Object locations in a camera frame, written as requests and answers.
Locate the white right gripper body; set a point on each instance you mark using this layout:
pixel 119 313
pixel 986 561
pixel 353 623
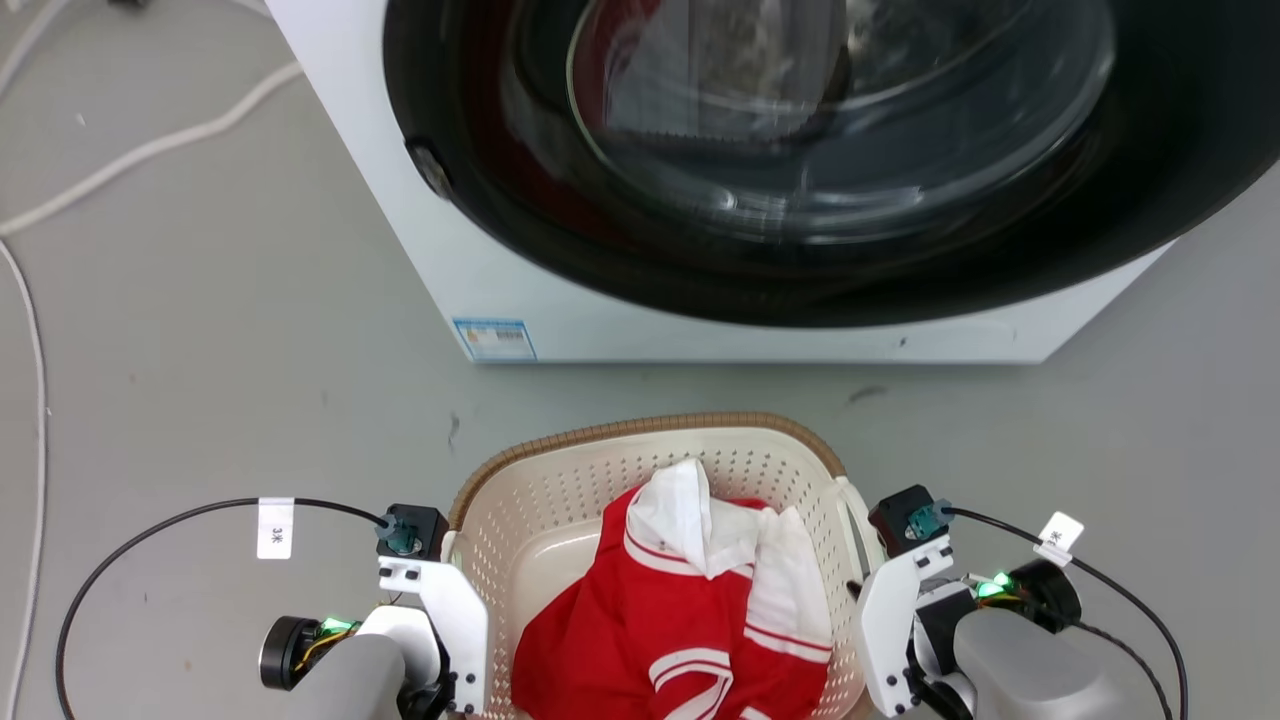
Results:
pixel 885 620

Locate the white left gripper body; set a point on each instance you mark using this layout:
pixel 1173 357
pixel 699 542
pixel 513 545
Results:
pixel 455 610

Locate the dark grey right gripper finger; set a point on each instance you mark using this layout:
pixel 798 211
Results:
pixel 854 588

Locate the beige perforated laundry basket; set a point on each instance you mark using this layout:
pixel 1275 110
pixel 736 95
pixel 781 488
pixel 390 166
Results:
pixel 560 500

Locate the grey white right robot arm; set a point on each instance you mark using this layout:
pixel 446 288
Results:
pixel 1020 670

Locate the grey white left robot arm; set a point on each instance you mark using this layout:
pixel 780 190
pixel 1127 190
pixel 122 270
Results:
pixel 350 675

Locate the red and white garment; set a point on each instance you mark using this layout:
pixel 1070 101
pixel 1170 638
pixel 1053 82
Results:
pixel 640 620

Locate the blue white energy sticker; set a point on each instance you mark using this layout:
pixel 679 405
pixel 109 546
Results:
pixel 495 340

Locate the white washing machine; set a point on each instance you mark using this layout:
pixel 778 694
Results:
pixel 480 290

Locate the black round washer door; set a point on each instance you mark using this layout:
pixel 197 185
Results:
pixel 1150 200

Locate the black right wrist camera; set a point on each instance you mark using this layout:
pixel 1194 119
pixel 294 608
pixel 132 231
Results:
pixel 900 515

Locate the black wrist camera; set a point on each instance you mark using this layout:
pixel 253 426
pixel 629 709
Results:
pixel 900 515
pixel 420 525

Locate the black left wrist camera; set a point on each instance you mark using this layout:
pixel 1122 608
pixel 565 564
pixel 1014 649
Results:
pixel 420 525

